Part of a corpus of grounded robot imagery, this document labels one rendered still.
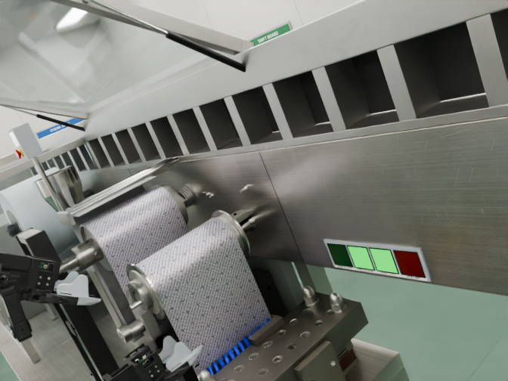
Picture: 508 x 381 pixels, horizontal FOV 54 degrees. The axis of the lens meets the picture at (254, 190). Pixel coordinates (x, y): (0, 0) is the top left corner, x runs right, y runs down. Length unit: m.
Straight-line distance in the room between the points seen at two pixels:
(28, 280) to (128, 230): 0.37
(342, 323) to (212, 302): 0.30
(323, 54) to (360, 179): 0.24
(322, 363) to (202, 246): 0.37
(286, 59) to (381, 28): 0.22
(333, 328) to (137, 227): 0.56
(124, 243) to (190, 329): 0.31
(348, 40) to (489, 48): 0.23
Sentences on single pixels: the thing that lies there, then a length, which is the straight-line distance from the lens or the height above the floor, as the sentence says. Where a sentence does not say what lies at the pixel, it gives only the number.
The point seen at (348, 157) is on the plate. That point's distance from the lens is 0.95.
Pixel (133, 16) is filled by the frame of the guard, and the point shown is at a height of 1.79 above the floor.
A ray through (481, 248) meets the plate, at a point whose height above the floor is 1.23.
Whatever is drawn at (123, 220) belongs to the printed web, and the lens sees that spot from 1.35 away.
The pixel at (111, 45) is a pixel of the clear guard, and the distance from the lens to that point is 1.20.
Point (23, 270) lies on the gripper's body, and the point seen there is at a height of 1.44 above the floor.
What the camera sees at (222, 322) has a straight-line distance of 1.22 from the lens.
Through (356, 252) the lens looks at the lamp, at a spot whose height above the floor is 1.20.
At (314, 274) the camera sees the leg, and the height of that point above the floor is 0.97.
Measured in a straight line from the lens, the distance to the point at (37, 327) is 2.15.
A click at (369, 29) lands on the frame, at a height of 1.61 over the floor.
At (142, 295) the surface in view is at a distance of 1.15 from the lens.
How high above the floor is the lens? 1.64
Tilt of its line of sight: 14 degrees down
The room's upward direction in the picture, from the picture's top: 23 degrees counter-clockwise
